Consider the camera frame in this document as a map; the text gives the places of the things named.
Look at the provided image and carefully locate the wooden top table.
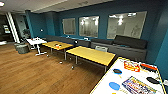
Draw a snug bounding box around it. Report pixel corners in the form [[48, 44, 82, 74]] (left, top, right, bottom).
[[64, 45, 117, 71], [41, 40, 74, 56]]

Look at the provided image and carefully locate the dark grey sofa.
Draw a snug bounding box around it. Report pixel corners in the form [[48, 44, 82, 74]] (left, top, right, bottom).
[[90, 34, 149, 63], [43, 34, 92, 49]]

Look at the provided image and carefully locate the medium interior glass window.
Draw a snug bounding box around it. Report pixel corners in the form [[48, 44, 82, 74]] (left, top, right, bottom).
[[78, 15, 100, 39]]

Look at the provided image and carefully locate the small interior glass window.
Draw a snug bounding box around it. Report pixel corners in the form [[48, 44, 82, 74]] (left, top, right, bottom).
[[62, 17, 77, 36]]

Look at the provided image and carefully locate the yellow air hockey table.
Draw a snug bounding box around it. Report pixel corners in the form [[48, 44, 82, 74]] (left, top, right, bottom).
[[89, 57, 168, 94]]

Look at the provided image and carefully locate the large interior glass window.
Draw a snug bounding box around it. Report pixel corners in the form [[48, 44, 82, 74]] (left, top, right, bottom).
[[106, 10, 148, 41]]

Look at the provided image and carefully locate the small white table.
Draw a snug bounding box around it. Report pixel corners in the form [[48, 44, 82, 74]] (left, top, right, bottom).
[[25, 37, 48, 56]]

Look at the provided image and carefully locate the blue plastic bowl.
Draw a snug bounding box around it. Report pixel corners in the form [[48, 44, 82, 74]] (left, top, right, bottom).
[[108, 81, 122, 91]]

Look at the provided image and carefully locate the grey round ottoman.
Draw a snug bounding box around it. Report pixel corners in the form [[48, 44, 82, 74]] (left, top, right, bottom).
[[13, 42, 31, 55]]

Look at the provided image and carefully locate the colourful board game box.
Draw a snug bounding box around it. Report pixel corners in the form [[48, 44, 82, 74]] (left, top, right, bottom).
[[121, 75, 158, 94]]

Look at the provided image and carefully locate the red black game box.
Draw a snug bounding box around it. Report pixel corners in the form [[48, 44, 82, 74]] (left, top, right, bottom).
[[139, 63, 159, 73]]

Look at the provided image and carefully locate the black plastic bowl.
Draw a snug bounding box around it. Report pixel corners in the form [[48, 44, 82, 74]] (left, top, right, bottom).
[[145, 76, 161, 85]]

